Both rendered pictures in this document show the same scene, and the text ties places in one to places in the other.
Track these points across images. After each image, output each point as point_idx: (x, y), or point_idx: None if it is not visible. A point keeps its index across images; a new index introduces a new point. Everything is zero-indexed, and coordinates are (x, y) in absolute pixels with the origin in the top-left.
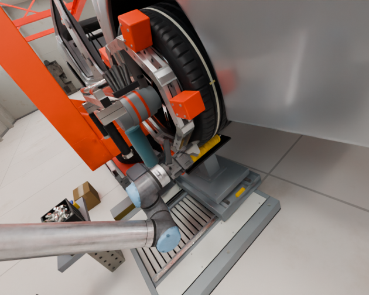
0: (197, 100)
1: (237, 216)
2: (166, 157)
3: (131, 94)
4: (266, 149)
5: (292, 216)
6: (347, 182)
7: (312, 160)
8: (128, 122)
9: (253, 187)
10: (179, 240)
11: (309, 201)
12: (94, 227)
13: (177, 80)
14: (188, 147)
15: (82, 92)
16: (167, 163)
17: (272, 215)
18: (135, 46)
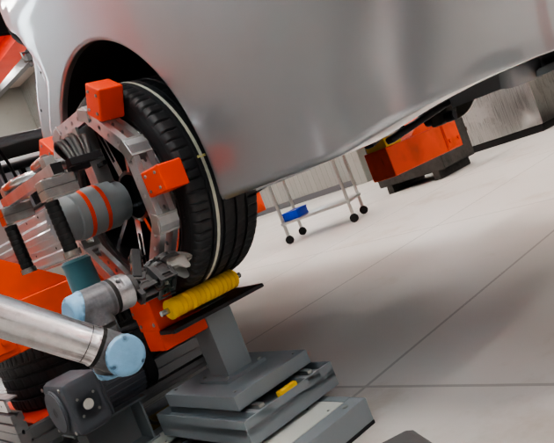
0: (176, 168)
1: (282, 437)
2: (132, 268)
3: (85, 187)
4: (370, 355)
5: (392, 425)
6: (495, 362)
7: (449, 350)
8: (76, 223)
9: (319, 386)
10: (142, 357)
11: (427, 400)
12: (20, 301)
13: (155, 156)
14: (170, 255)
15: (8, 185)
16: (134, 275)
17: (352, 427)
18: (102, 113)
